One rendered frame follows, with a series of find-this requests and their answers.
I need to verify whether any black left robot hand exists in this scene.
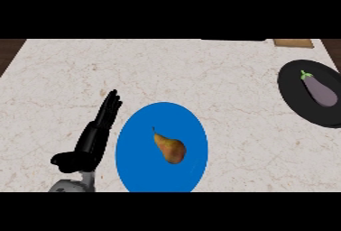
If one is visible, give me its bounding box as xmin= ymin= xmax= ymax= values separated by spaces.
xmin=49 ymin=88 xmax=125 ymax=174

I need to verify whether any blue oval plate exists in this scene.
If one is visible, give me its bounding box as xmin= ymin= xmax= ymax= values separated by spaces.
xmin=116 ymin=101 xmax=210 ymax=193

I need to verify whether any black round plate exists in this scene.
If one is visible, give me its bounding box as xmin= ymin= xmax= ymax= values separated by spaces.
xmin=278 ymin=59 xmax=341 ymax=129

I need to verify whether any purple eggplant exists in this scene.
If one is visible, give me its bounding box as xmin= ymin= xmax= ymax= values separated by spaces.
xmin=299 ymin=69 xmax=340 ymax=108

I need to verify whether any brown pear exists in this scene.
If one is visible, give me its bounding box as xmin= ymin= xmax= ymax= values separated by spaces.
xmin=151 ymin=126 xmax=188 ymax=165

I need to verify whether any tan wooden board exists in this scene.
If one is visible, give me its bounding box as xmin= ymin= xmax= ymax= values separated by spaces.
xmin=272 ymin=39 xmax=317 ymax=50

